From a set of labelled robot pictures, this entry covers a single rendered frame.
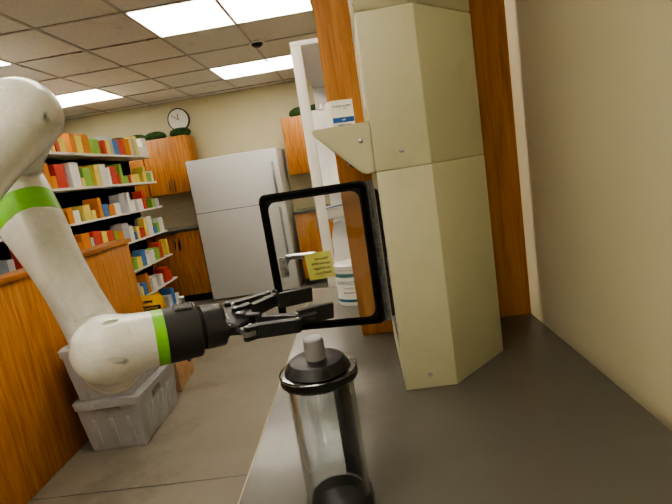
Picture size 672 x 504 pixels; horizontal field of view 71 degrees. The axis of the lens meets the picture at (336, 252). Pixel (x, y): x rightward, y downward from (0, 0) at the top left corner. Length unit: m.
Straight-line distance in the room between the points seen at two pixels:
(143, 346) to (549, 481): 0.63
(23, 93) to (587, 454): 1.06
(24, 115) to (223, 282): 5.43
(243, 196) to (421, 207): 5.12
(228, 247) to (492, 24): 5.10
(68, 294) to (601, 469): 0.90
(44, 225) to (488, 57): 1.10
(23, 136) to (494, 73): 1.08
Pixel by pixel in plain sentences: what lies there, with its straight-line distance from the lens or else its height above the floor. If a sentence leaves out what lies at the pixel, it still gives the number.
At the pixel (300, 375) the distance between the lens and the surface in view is 0.64.
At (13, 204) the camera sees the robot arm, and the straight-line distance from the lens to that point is 1.02.
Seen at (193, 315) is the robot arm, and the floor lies 1.23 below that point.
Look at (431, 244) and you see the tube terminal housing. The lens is 0.98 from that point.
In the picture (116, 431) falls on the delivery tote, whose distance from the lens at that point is 3.25.
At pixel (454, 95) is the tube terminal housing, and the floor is 1.54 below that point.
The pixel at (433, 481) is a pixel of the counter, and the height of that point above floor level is 0.94.
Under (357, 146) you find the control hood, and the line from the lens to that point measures 0.96.
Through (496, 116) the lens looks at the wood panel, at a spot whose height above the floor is 1.50.
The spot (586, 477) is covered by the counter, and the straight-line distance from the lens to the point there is 0.84.
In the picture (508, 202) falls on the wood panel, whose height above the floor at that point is 1.27.
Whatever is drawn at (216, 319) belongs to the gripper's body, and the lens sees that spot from 0.81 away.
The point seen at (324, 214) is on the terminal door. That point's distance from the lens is 1.29.
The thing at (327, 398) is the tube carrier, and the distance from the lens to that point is 0.64.
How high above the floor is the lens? 1.43
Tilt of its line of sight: 10 degrees down
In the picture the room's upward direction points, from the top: 9 degrees counter-clockwise
